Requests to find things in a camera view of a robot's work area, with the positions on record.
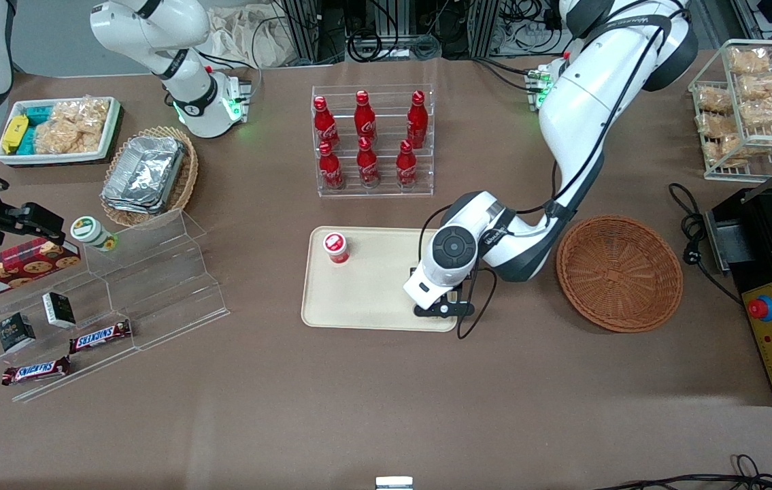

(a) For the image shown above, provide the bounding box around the beige plastic tray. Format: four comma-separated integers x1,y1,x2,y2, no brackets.
301,226,458,333

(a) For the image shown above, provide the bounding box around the oval light wicker basket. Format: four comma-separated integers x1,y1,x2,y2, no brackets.
99,125,200,229

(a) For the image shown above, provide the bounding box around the round brown wicker basket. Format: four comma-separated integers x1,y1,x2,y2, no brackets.
556,215,684,333

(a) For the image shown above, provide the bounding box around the green lidded cup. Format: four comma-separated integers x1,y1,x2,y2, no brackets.
70,216,120,252

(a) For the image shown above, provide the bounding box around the red tartan cookie box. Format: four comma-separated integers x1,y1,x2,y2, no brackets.
0,238,82,304

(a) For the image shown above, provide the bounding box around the small black carton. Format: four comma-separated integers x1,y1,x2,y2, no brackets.
0,312,37,354
41,291,78,329

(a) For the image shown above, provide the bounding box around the yellow snack packet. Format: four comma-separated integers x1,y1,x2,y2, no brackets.
1,114,30,154

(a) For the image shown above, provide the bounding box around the clear bag of crackers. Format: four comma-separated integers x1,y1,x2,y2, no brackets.
34,97,112,155

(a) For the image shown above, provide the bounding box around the aluminium foil container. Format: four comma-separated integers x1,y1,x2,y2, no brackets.
101,135,186,216

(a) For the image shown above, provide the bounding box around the white rectangular snack bin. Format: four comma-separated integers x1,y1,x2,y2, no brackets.
0,96,122,167

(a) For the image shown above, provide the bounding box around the brown chocolate bar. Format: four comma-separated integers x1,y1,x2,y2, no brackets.
69,319,133,355
1,356,72,387

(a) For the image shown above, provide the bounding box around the red lidded cup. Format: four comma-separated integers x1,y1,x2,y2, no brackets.
322,232,350,266

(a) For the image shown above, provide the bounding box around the clear acrylic stepped shelf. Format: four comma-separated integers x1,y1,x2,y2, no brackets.
0,209,231,404

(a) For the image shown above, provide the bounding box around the red cola bottle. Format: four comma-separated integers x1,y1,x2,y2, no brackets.
356,136,380,189
406,90,429,150
396,140,418,189
354,90,377,141
313,96,341,151
318,141,345,191

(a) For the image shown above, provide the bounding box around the clear acrylic bottle rack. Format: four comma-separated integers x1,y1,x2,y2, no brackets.
311,84,435,199

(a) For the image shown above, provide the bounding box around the beige cloth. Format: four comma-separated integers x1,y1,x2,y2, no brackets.
203,3,295,69

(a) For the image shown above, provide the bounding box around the clear bag of pastry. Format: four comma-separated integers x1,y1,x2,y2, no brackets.
738,73,772,101
697,112,740,140
728,46,772,74
704,135,748,168
695,86,734,114
739,97,772,129

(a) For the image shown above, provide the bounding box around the black food warmer appliance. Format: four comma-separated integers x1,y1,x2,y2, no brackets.
704,146,772,407

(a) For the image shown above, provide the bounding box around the black power cable with plug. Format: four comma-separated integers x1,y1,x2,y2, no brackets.
667,182,745,306

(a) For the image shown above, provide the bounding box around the aluminium frame with cables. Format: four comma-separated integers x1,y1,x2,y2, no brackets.
280,0,567,63

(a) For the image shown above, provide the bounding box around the black floor cable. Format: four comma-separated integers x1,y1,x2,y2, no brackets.
592,453,772,490

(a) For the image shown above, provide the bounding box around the white wire rack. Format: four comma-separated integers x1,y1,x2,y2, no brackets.
688,39,772,182

